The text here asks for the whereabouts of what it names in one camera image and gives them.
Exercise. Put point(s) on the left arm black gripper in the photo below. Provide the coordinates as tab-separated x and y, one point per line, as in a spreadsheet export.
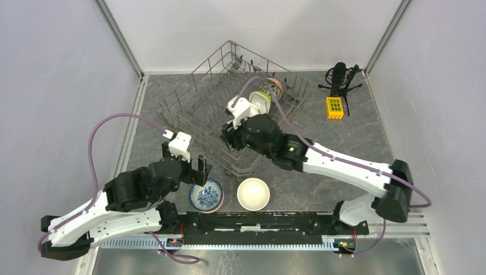
198	176

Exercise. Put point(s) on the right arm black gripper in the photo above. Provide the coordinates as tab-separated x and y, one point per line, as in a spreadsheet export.
228	132

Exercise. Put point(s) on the green and white bowl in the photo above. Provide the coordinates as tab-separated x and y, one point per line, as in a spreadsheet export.
262	101

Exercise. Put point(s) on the floral brown patterned bowl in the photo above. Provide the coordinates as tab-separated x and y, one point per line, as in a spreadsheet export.
274	85

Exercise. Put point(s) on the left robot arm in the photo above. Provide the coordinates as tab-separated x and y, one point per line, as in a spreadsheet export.
131	203

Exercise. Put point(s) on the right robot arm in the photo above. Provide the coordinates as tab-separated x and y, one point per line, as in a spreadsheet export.
387	186

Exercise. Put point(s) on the blue floral bowl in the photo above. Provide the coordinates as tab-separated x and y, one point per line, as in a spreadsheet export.
205	197

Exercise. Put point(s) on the yellow block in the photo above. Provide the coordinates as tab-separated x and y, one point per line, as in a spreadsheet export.
334	108

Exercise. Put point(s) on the black microphone on tripod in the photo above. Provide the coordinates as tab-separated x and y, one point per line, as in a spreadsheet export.
339	78

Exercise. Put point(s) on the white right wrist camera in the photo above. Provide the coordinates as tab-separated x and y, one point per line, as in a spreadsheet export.
241	109

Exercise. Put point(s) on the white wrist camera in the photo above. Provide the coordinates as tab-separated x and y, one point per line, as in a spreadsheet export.
241	109
179	144

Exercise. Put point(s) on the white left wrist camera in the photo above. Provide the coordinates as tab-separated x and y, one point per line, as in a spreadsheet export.
179	144

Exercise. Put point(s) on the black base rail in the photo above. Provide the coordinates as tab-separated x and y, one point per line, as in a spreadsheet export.
265	228

